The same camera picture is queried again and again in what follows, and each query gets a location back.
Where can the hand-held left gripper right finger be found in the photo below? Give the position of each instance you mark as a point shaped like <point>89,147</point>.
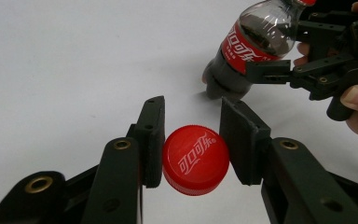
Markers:
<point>298,180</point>

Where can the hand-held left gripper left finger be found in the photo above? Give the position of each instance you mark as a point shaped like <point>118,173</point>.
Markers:
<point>118,180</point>

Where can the cola bottle with red label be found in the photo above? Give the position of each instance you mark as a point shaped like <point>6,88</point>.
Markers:
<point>230,77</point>

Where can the red bottle cap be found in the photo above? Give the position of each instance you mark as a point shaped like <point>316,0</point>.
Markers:
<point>195,160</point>

